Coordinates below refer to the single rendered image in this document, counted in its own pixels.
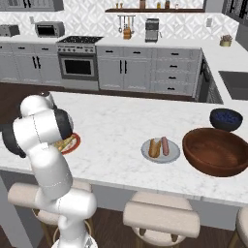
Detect beige cushioned stool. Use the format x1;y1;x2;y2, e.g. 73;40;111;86
7;179;95;248
122;191;202;248
228;206;248;248

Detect wooden knife block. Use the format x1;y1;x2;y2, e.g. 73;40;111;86
122;26;133;41

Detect brown wooden bowl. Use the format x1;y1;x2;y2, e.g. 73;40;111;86
181;127;248;178

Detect silver toaster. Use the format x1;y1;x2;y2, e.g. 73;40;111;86
0;24;21;38

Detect brown wall shelf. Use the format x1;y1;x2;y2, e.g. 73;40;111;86
105;8;206;14

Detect black hob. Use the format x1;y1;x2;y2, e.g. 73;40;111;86
56;35;105;46

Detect grey cupboard run with drawers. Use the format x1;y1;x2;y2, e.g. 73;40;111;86
96;45;203;97

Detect brown bun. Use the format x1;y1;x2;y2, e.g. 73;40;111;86
148;138;163;159

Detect red plate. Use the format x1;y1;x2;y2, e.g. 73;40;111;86
56;132;81;156

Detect silver toaster oven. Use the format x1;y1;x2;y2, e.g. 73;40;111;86
34;20;66;39

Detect dark glass wall cupboards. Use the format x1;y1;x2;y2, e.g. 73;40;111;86
222;0;248;24

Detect silver coffee machine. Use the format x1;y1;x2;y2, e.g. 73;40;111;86
144;17;161;44

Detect pink sausage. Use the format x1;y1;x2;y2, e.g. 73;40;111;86
161;136;171;157

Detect grey plate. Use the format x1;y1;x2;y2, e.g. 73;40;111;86
140;138;181;165

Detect grey wall cupboards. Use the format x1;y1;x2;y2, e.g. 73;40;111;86
0;0;65;13

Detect dark blue bowl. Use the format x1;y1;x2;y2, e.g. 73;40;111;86
209;108;244;133

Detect rail with hanging tools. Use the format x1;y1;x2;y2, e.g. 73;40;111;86
117;14;137;34

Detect yellow bun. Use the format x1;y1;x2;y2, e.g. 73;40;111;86
53;136;78;153

